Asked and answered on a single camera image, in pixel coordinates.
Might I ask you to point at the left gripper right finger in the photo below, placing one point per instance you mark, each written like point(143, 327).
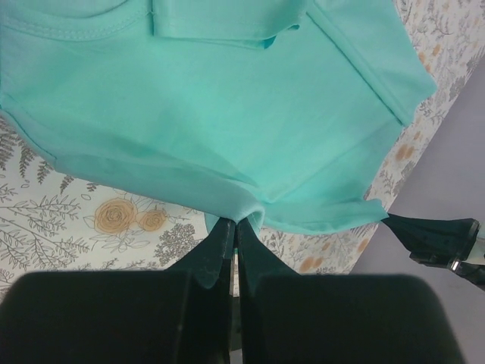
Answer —
point(287, 317)

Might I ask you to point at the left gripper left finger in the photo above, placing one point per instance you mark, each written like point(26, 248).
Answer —
point(181, 314)

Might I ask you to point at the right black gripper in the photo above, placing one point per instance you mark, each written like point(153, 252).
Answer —
point(440, 242)

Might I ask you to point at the teal t shirt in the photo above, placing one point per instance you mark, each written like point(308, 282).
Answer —
point(275, 112)

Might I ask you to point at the floral patterned table mat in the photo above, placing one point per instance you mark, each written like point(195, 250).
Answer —
point(53, 221)

